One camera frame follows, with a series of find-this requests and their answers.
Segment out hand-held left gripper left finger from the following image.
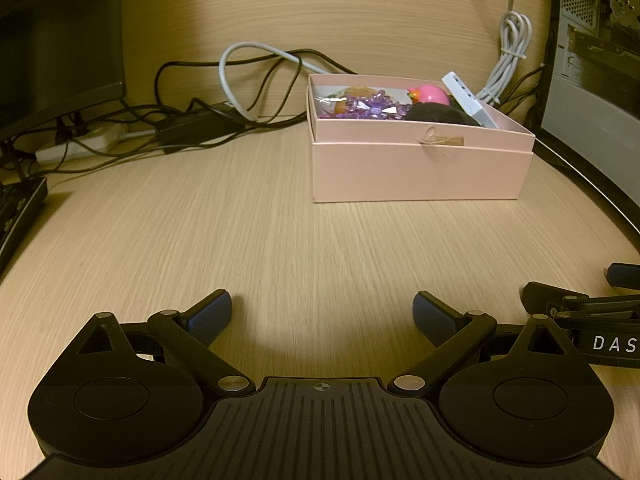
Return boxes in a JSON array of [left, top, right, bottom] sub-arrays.
[[50, 289, 256, 396]]

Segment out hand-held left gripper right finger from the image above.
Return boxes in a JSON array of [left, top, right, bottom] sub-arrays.
[[392, 290, 596, 396]]

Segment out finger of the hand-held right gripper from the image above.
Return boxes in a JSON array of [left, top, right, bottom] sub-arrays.
[[606, 262, 640, 291], [522, 282, 640, 323]]

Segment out pink cardboard box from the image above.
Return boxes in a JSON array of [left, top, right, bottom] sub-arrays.
[[306, 72, 537, 204]]

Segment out black plush toy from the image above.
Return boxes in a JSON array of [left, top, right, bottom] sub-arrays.
[[402, 104, 480, 127]]

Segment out white plastic battery holder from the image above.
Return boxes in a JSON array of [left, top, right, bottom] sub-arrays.
[[441, 72, 499, 129]]

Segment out purple crystal beads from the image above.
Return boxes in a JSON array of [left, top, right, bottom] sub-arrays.
[[320, 89, 413, 121]]

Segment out pink toy figure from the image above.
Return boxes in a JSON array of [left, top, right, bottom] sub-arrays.
[[406, 84, 451, 107]]

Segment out yellow pastry snack packet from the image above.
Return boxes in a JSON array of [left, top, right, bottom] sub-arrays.
[[314, 85, 396, 117]]

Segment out black power adapter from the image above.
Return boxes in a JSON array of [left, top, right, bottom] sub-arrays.
[[157, 102, 237, 149]]

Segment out computer case with glass panel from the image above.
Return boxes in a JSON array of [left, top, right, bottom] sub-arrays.
[[537, 0, 640, 241]]

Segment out white power strip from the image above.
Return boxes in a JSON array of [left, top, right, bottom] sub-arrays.
[[35, 127, 132, 164]]

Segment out black keyboard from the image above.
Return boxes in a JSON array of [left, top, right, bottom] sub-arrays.
[[0, 176, 49, 273]]

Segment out black monitor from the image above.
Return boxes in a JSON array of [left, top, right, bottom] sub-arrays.
[[0, 0, 126, 143]]

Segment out black cable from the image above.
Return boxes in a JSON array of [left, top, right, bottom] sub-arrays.
[[492, 66, 546, 108], [155, 50, 307, 127]]

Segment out coiled grey cable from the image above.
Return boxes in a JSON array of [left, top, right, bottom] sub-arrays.
[[475, 0, 533, 106]]

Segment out looped grey cable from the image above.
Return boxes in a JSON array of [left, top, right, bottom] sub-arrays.
[[219, 42, 358, 122]]

